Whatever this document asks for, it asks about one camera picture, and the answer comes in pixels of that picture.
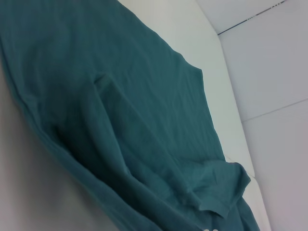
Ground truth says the blue-green shirt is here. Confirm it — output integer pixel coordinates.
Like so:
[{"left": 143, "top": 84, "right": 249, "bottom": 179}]
[{"left": 0, "top": 0, "right": 261, "bottom": 231}]

